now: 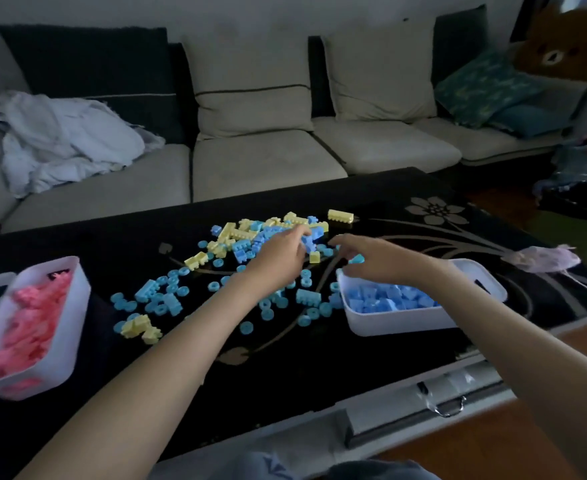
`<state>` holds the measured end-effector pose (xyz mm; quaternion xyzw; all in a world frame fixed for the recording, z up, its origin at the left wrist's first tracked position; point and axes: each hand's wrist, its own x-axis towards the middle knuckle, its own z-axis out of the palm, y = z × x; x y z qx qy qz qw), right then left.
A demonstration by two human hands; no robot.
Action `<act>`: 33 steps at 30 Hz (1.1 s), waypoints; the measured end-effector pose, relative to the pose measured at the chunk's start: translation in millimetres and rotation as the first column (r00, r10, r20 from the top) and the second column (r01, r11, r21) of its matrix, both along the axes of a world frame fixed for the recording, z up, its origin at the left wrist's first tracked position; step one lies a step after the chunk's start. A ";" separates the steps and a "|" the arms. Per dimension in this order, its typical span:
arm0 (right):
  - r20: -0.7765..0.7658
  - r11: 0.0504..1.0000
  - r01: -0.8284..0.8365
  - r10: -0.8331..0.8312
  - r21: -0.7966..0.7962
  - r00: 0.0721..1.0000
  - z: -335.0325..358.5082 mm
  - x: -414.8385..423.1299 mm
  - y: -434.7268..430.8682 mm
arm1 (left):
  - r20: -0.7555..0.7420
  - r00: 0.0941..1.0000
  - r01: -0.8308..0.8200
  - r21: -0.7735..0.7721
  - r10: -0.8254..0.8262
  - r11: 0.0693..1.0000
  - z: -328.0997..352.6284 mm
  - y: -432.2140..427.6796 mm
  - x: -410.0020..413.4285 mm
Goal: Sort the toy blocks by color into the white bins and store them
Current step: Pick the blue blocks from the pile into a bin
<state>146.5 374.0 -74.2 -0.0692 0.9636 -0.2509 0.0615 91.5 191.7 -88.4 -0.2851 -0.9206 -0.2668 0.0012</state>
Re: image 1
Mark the brown bear plush cushion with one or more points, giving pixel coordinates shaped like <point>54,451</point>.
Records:
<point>563,44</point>

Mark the crumpled white cloth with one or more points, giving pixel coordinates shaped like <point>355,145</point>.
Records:
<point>68,139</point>

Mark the dark grey back cushion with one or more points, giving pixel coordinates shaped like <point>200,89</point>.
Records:
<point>458,39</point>

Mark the blue cushion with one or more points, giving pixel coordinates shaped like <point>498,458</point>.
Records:
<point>528,122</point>

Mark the clear bottle red cap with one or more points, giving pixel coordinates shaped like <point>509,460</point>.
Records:
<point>581,164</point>

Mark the green trash bin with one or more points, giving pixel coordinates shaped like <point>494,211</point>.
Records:
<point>573,229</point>

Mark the beige back cushion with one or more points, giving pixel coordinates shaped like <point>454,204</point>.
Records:
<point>253,109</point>
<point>381,74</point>

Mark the black glass coffee table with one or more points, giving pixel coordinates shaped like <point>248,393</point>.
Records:
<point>348,364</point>

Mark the grey sofa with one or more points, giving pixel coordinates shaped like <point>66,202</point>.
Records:
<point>268,164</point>

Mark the person's left leg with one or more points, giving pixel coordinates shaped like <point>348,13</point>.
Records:
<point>253,467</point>

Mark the person's right hand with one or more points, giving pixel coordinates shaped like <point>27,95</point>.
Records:
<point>388,259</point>

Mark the person's right leg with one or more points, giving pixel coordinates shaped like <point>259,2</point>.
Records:
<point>383,470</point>

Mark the pile of colorful blocks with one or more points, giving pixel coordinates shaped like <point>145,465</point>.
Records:
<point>173,294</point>

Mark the person's right forearm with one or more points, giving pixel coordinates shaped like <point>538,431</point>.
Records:
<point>533,364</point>

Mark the person's left hand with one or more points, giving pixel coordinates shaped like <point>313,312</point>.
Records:
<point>278,259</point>

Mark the lavender plastic bag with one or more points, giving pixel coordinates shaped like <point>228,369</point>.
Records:
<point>541,258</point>

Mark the teal patterned cushion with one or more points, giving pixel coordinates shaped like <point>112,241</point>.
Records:
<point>483,92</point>

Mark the person's left forearm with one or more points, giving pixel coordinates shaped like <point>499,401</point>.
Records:
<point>138,389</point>

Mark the person's leg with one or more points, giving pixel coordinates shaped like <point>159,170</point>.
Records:
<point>383,470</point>
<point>253,467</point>

